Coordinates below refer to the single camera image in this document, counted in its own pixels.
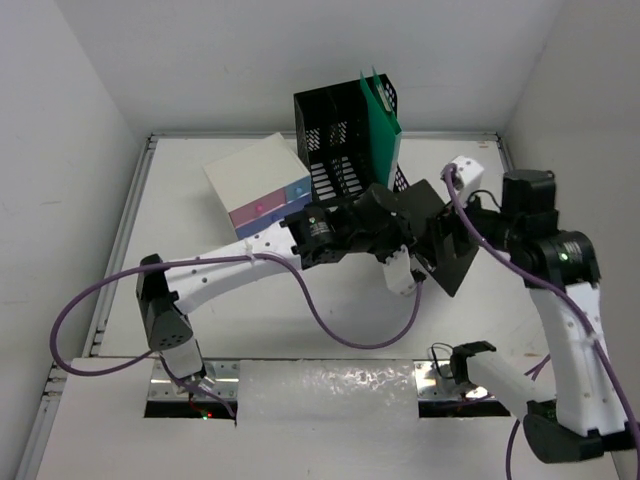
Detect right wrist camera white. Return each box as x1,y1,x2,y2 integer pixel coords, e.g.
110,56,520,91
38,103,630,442
441,156,485,196

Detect white front cover board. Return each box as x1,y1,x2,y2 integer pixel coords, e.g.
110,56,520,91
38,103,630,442
38,360,513,479

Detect black mesh file organizer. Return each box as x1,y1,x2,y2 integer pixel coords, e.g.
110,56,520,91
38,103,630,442
293,79,377,202

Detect white drawer box pastel drawers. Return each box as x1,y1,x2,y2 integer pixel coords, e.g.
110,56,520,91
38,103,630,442
203,133,311,232

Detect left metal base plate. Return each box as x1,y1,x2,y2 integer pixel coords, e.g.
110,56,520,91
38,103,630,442
147,360,240,402

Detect light blue small drawer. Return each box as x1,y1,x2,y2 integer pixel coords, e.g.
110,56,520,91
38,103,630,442
285,176,311,203

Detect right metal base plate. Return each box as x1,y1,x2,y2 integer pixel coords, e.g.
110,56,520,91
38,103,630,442
414,360,495,403

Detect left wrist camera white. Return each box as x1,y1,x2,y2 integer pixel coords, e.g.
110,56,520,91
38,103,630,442
383,245,417,296

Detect black clipboard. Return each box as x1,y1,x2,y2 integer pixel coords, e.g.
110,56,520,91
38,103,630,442
396,180,478,297

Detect pink small drawer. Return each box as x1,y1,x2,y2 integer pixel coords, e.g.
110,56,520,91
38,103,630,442
229,189,286,227

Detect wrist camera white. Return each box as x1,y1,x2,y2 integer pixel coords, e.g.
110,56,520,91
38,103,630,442
383,245,417,296
441,156,485,196

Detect green folder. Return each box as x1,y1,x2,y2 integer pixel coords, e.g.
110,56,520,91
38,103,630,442
359,68,403,189

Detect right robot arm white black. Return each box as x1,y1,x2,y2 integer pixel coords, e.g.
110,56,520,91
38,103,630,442
442,163,639,464

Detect aluminium table frame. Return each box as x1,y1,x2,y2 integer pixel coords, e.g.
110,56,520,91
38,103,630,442
14,132,546,479

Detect purple wide drawer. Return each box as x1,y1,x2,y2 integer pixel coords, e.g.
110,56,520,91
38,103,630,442
235,195,311,239

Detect metal base plate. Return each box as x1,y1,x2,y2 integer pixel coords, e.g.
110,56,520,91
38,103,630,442
414,360,495,403
147,360,240,402

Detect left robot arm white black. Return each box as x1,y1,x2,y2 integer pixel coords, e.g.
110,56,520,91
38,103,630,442
136,184,421,381

